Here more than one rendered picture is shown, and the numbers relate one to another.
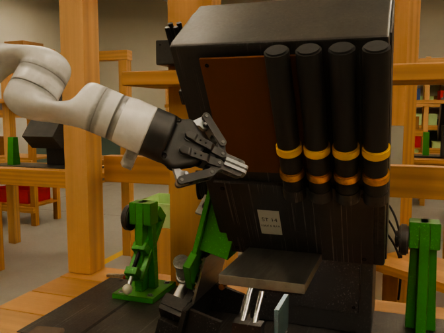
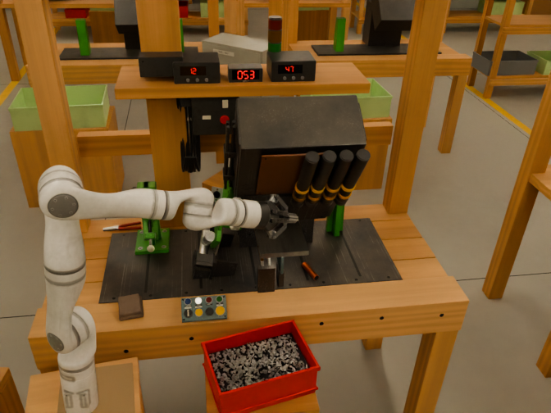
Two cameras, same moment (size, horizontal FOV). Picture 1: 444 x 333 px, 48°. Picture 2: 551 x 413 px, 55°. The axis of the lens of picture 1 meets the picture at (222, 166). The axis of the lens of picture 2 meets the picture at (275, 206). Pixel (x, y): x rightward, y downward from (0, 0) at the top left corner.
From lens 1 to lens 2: 101 cm
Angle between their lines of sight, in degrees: 37
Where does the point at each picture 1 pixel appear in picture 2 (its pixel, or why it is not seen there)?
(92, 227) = not seen: hidden behind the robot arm
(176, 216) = (161, 182)
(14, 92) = (198, 224)
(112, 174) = (88, 151)
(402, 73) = (331, 90)
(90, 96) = (232, 212)
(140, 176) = (116, 150)
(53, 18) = not seen: outside the picture
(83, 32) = (49, 38)
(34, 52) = (201, 197)
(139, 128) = (256, 220)
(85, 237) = not seen: hidden behind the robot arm
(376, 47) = (364, 156)
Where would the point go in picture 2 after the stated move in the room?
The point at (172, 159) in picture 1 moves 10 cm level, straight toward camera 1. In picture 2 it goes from (268, 227) to (289, 247)
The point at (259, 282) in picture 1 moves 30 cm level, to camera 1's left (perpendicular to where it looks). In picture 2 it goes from (284, 253) to (198, 280)
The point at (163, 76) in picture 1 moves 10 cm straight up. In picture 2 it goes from (154, 93) to (152, 64)
